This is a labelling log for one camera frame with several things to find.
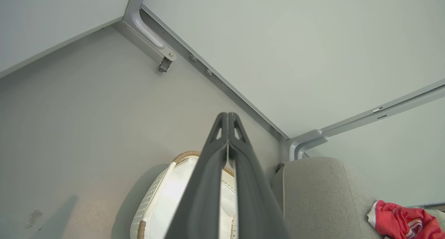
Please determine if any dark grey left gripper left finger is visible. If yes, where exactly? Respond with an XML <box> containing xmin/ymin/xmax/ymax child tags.
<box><xmin>165</xmin><ymin>113</ymin><xmax>228</xmax><ymax>239</ymax></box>

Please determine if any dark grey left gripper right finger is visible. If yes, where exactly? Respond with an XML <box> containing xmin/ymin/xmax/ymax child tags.
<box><xmin>228</xmin><ymin>113</ymin><xmax>291</xmax><ymax>239</ymax></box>

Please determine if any red striped cloth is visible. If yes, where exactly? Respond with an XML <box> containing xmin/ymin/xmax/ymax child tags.
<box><xmin>367</xmin><ymin>200</ymin><xmax>445</xmax><ymax>239</ymax></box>

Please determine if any beige fabric sofa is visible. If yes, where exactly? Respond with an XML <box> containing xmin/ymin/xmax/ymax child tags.
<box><xmin>272</xmin><ymin>157</ymin><xmax>445</xmax><ymax>239</ymax></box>

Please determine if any white laundry basket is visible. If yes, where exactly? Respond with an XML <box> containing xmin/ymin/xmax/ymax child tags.
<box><xmin>130</xmin><ymin>150</ymin><xmax>240</xmax><ymax>239</ymax></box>

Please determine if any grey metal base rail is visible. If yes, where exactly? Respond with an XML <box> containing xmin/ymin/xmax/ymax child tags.
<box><xmin>141</xmin><ymin>5</ymin><xmax>289</xmax><ymax>140</ymax></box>

